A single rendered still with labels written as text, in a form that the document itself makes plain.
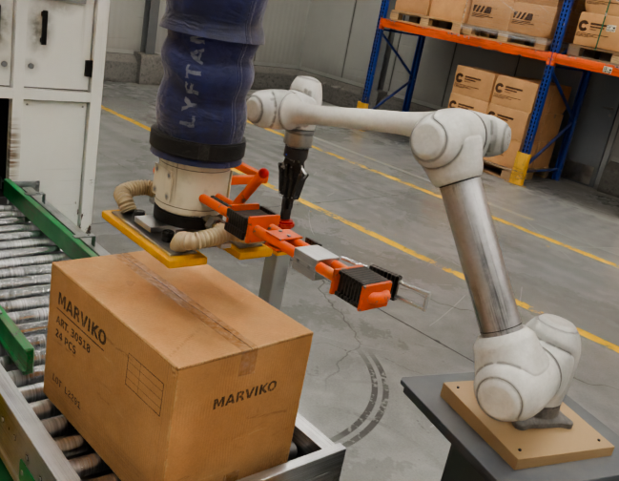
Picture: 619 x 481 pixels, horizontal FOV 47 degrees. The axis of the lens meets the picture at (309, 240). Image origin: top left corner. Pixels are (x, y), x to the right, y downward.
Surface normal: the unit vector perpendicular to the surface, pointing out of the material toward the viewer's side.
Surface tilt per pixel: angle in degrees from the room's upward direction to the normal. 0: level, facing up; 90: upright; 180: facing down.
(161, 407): 90
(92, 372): 90
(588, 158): 90
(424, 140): 86
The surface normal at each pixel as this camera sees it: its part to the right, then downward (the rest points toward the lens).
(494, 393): -0.51, 0.27
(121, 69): 0.68, 0.35
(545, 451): 0.20, -0.92
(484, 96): -0.71, 0.13
